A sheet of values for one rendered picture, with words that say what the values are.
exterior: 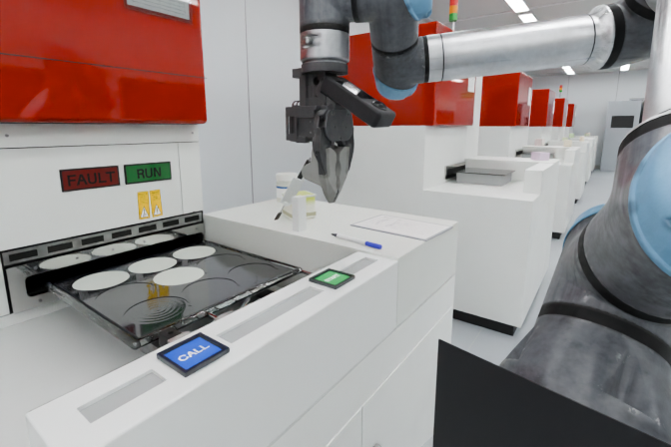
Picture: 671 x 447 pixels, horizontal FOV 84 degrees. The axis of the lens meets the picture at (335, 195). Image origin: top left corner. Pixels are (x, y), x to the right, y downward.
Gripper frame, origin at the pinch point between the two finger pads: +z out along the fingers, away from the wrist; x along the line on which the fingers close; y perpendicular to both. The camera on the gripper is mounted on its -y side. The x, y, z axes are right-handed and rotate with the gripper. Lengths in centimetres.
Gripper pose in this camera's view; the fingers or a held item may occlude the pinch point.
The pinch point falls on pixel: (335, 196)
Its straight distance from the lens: 59.5
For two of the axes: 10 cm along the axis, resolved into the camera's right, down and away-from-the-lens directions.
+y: -8.1, -1.1, 5.8
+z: 0.0, 9.8, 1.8
